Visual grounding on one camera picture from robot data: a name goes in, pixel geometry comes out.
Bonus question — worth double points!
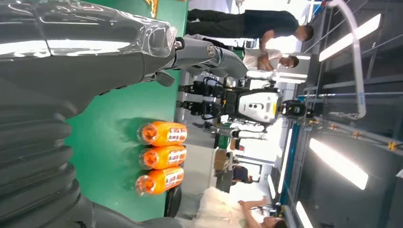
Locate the orange juice bottle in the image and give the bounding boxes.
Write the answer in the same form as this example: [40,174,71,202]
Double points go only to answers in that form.
[137,121,189,147]
[138,144,188,171]
[134,166,185,196]

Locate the yellow plastic wrapped box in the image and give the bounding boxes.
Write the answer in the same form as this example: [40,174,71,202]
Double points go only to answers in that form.
[144,0,159,19]

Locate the green table mat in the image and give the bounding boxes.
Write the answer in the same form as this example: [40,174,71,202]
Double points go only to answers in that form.
[64,0,190,222]

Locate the black round stool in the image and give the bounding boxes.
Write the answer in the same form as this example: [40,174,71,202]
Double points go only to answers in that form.
[164,185,182,219]

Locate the brown cardboard box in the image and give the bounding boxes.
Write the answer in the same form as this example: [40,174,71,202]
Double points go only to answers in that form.
[214,148,234,172]

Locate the person in white shirt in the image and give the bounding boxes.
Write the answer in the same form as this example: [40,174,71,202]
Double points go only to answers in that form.
[242,47,300,71]

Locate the person in black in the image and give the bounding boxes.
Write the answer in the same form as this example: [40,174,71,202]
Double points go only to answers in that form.
[185,9,315,42]

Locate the black and white humanoid robot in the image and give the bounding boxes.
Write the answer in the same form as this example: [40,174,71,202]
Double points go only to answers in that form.
[176,69,308,141]

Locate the seated person in dark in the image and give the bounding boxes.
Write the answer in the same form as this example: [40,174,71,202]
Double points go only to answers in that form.
[232,165,253,185]

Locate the white metal gantry frame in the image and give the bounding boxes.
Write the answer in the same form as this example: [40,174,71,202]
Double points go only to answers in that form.
[326,0,367,120]

